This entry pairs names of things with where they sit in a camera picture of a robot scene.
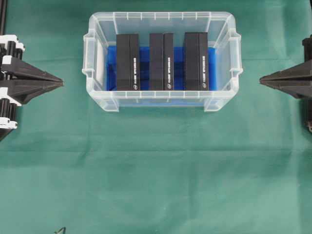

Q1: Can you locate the black frame rail left edge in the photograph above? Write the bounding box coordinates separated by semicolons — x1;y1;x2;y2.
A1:
0;0;8;36

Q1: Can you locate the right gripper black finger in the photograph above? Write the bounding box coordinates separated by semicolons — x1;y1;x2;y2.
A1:
260;63;312;84
265;84;312;99

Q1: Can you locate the clear plastic storage case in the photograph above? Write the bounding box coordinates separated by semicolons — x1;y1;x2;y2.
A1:
82;12;243;112

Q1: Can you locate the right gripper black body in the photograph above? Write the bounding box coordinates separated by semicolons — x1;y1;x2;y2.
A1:
302;34;312;134

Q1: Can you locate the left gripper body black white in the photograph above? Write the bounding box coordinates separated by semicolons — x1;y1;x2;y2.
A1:
0;35;25;129

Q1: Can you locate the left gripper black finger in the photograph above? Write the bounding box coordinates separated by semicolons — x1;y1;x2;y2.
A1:
2;59;63;82
8;82;64;105

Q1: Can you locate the blue plastic liner sheet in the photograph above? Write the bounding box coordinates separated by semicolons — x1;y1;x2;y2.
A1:
106;46;217;91

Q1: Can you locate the green table cloth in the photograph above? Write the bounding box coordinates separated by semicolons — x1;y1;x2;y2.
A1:
0;0;312;234

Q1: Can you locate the small dark clip bottom edge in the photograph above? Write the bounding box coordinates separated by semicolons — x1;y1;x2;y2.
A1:
54;227;66;234

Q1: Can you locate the black box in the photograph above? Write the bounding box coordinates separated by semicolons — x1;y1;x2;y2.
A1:
149;33;174;91
184;32;209;91
116;34;140;91

